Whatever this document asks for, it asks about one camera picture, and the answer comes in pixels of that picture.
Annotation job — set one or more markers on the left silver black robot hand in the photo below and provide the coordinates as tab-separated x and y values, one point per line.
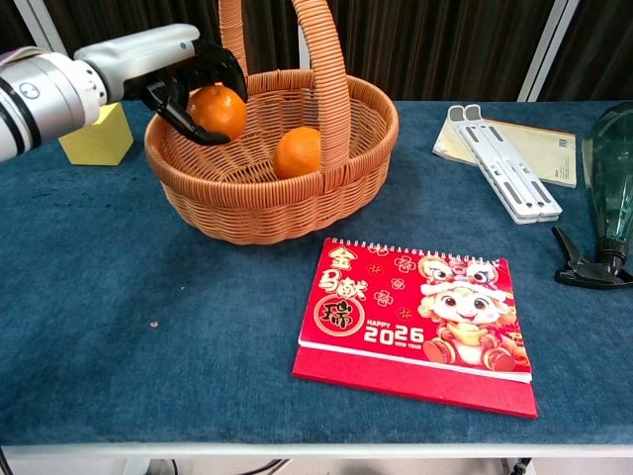
143	57

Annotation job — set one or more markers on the small round orange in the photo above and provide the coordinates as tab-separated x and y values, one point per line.
220	111

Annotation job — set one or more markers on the large orange with leaf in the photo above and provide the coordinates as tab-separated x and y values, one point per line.
297	153

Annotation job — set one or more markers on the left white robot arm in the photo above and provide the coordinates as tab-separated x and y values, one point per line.
39	94

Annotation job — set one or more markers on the yellow cube block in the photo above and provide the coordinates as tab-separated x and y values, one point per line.
99	141

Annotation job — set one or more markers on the blue table cloth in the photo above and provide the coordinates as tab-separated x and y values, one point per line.
148	307

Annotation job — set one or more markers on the white folding laptop stand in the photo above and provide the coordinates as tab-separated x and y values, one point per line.
504	168

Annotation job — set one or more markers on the red 2026 desk calendar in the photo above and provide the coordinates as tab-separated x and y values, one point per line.
420	321

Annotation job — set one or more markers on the beige notebook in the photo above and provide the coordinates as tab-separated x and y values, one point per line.
549	153

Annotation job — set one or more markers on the green spray bottle black trigger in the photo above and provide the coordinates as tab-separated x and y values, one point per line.
610	188

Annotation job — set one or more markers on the white partition post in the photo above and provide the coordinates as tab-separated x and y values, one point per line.
303	49
47	27
549	49

